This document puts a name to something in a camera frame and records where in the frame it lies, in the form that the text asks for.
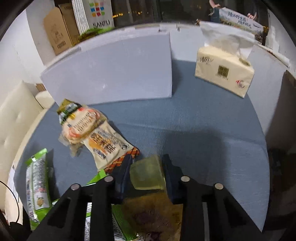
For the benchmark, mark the blue landscape gift box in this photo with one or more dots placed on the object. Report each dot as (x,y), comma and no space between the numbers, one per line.
(238,20)

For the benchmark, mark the white dotted shopping bag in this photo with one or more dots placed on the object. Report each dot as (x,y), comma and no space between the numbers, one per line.
(92,14)

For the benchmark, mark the green yellow packets pile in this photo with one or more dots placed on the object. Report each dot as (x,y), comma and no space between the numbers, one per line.
(93,32)

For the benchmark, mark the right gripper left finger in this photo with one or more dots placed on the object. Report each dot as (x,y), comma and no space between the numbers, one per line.
(121,175)

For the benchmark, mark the white brown snack bag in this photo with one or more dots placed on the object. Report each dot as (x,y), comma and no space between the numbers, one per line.
(108,147)

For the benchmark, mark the jelly cup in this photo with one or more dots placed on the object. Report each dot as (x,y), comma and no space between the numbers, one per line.
(147,174)

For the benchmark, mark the olive green small packet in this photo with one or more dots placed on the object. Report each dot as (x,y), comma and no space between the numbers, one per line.
(66,108)

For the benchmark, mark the brown cardboard box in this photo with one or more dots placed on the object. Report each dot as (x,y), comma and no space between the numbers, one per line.
(61,28)

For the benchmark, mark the beige tissue pack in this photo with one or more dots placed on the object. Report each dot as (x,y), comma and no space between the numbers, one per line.
(223,59)

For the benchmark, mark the white open cardboard box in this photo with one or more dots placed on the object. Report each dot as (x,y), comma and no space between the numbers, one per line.
(115,66)

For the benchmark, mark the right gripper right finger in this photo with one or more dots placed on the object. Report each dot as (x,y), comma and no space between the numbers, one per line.
(173,175)

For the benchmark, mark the beige round cracker packet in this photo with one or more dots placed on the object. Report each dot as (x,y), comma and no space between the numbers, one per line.
(78,126)

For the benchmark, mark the large green snack bag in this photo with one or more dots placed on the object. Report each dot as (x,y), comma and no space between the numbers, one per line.
(70,217)

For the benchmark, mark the black grey snack packet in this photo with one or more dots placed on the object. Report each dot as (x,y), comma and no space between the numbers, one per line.
(154,216)

